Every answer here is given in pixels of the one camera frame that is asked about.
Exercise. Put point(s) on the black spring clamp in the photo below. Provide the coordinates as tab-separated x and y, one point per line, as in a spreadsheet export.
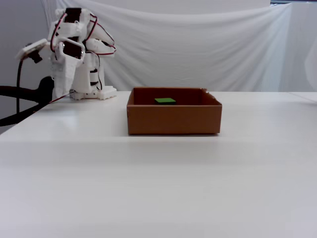
45	86

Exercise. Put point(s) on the white backdrop cloth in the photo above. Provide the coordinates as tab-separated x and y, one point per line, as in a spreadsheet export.
235	49

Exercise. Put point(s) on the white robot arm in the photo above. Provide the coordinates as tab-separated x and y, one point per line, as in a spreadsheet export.
99	34

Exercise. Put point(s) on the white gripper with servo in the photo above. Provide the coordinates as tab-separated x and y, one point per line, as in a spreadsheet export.
65	66

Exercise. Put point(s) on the brown cardboard box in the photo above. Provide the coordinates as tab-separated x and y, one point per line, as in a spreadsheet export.
173	119

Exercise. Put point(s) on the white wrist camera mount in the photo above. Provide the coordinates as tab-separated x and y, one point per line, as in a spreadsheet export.
29	49

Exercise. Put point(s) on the green cube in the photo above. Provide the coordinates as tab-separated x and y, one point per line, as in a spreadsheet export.
164	100

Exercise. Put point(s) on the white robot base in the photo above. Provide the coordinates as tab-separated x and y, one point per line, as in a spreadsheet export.
106	93

